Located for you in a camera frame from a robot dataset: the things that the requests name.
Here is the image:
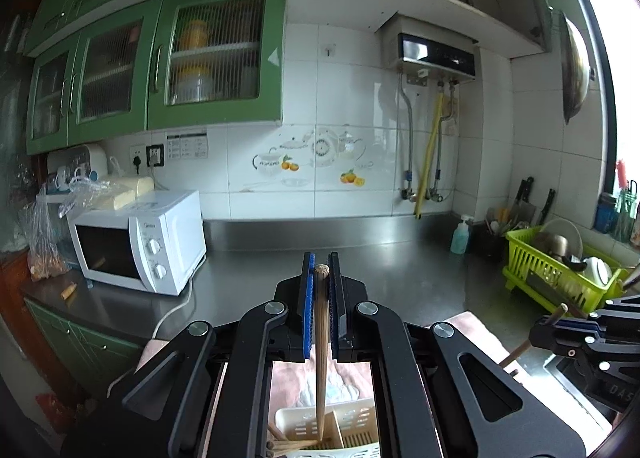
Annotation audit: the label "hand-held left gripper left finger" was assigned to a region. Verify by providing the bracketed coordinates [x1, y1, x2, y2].
[60, 252, 317, 458]

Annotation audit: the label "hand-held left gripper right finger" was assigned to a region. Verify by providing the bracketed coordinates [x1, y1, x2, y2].
[327, 252, 588, 458]

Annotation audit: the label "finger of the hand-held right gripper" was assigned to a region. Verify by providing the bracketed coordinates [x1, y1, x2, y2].
[529, 317, 640, 372]
[554, 294, 640, 325]

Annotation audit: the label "white plastic chopstick holder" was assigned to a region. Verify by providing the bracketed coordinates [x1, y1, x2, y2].
[273, 398, 382, 458]

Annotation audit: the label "blue cup with utensils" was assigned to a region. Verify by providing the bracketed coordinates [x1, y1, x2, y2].
[595, 192, 619, 234]

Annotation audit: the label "white bowl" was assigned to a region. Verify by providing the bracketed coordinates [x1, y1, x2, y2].
[582, 257, 614, 287]

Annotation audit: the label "green plastic dish rack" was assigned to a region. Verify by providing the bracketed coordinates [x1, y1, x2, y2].
[503, 225, 626, 314]

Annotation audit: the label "pink and blue towel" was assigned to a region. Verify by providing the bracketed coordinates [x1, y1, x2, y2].
[135, 311, 502, 412]

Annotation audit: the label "black utensil pot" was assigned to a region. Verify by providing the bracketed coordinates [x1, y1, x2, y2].
[472, 208, 506, 259]

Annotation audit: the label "blue hand soap bottle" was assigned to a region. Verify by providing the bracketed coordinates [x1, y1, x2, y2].
[450, 215, 474, 255]

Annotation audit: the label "white microwave oven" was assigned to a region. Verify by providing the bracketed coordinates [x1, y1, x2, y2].
[67, 189, 208, 297]

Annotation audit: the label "yellow gas pipe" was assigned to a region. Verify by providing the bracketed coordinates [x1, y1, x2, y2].
[413, 92, 445, 219]

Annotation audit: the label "plastic bag with yellow sponges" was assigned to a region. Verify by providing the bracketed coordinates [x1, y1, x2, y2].
[58, 173, 156, 217]

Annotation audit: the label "green lower kitchen cabinet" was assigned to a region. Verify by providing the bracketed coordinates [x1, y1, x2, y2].
[24, 298, 147, 395]

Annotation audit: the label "hanging metal wok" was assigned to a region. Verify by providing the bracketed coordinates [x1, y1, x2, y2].
[558, 12, 596, 125]

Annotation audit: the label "white countertop appliance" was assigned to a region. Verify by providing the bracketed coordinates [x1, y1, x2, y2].
[79, 143, 109, 180]

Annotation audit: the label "clear plastic bag with food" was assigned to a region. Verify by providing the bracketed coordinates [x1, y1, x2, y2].
[20, 188, 71, 282]

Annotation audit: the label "black handled kitchen knife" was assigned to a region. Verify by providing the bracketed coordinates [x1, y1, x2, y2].
[537, 189, 557, 225]
[510, 177, 536, 224]

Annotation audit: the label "white microwave power cord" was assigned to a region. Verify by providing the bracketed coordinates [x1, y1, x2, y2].
[152, 261, 206, 342]

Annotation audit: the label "metal flexible hose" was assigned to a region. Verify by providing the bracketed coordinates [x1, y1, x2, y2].
[398, 72, 416, 202]
[432, 83, 459, 202]

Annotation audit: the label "white printed wall label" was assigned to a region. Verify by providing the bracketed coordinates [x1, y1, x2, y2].
[166, 132, 209, 162]

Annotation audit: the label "wall mounted water heater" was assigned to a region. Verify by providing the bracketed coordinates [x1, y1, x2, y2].
[382, 18, 479, 84]

